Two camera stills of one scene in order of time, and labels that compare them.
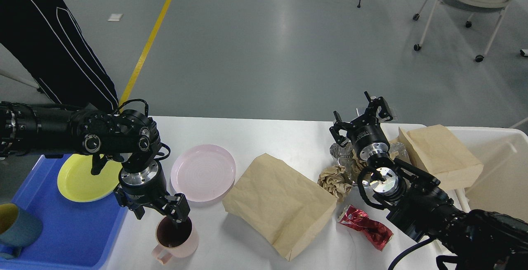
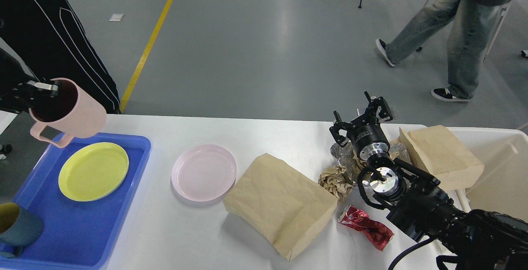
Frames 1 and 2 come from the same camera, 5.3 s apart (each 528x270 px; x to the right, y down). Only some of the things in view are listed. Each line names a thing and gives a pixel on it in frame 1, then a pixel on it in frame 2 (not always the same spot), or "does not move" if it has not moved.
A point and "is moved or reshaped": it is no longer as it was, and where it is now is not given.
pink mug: (179, 240) is moved or reshaped
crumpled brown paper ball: (334, 180) does not move
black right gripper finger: (372, 110) does not move
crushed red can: (375, 233) does not move
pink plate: (203, 173) does not move
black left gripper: (144, 188) -> (19, 98)
